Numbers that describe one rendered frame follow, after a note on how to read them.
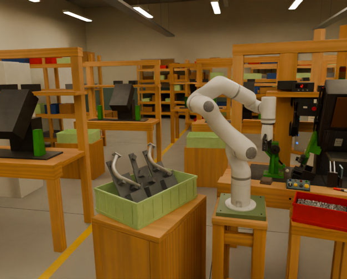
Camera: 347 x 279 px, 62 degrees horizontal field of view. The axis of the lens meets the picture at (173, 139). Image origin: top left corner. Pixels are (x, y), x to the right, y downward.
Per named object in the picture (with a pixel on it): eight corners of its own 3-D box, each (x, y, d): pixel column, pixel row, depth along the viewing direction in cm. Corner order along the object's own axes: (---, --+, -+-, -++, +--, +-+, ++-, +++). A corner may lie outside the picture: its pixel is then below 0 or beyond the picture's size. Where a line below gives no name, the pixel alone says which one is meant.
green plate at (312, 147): (316, 162, 213) (327, 135, 207) (305, 158, 215) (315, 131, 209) (315, 157, 224) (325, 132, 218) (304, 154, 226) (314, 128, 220)
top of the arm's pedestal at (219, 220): (267, 230, 166) (268, 223, 165) (211, 223, 174) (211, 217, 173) (265, 206, 196) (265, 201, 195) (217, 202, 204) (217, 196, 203)
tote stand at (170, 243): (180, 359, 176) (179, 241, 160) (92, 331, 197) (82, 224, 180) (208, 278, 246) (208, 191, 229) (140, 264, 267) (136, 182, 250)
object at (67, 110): (97, 150, 686) (89, 50, 639) (6, 146, 737) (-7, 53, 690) (107, 145, 738) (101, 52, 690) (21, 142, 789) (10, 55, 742)
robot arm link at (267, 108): (257, 118, 180) (267, 119, 171) (257, 96, 177) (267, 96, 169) (268, 117, 182) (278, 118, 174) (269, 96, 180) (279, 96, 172)
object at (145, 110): (210, 119, 1157) (211, 61, 1110) (138, 118, 1219) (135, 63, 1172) (211, 117, 1208) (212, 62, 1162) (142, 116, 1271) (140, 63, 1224)
